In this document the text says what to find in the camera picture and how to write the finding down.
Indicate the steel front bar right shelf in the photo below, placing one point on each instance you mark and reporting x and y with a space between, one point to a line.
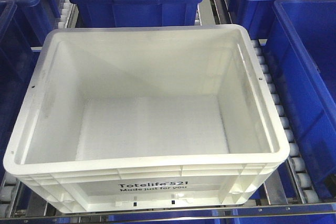
309 213

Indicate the roller track left shelf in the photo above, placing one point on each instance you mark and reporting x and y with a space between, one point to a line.
68 15

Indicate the blue bin front right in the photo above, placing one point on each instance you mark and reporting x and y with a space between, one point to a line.
300 54

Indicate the white plastic tote bin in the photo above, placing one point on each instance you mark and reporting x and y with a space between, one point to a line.
137 118

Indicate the roller track right shelf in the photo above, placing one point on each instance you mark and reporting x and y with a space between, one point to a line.
290 182

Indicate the roller track shelf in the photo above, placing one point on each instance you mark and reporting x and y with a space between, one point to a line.
290 182
68 15

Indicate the blue bin front left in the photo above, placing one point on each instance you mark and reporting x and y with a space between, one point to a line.
17 65

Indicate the blue bin back left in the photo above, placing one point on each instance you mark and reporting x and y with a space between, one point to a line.
31 9

